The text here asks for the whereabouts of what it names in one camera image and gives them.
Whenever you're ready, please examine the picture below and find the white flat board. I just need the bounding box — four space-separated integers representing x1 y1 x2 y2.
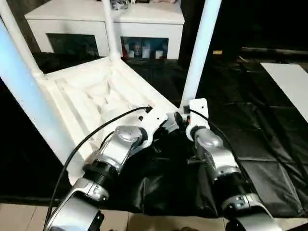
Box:
260 62 308 114

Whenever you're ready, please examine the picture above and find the small red white container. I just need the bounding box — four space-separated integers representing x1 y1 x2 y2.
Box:
121 39 134 58

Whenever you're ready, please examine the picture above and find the black object pile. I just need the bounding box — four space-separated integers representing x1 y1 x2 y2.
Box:
110 0 130 11

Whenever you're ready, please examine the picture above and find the black cabinet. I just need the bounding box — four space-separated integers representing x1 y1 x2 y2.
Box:
179 0 308 68

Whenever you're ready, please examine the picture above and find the white plastic table top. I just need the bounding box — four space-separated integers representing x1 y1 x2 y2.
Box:
31 56 193 186

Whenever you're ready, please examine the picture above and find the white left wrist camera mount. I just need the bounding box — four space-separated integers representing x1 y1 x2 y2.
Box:
137 105 169 147

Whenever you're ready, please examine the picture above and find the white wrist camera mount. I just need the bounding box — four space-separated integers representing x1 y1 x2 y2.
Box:
137 105 169 147
185 98 209 141

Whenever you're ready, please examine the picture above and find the grey curtain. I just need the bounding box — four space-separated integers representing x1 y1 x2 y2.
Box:
7 0 43 52

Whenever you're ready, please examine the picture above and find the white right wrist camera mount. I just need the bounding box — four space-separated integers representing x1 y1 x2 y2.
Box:
185 98 209 141

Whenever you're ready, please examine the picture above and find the white cabinet with glass doors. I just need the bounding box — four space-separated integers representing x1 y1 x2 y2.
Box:
25 0 185 60

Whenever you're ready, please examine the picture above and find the black left wrist camera cable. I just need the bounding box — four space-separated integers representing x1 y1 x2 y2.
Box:
43 105 154 231

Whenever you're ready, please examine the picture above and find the black mat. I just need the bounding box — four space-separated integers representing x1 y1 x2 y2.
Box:
0 51 308 217

